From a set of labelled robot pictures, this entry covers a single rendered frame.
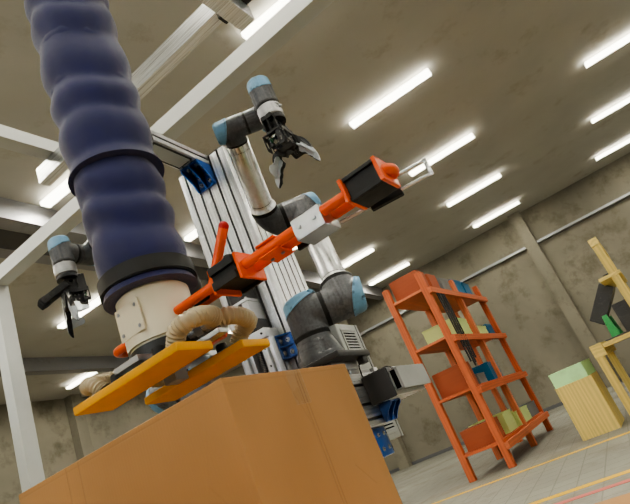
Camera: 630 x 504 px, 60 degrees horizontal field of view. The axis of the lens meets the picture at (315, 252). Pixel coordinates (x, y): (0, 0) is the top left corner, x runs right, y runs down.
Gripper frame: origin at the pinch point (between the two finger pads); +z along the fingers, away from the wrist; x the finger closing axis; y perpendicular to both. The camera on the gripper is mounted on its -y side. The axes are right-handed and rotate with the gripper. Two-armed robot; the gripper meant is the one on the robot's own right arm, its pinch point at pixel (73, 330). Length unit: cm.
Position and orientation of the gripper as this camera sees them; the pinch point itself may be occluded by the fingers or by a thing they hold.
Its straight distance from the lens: 199.2
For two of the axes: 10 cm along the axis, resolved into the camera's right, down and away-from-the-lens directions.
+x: -4.5, 5.0, 7.4
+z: 3.8, 8.6, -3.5
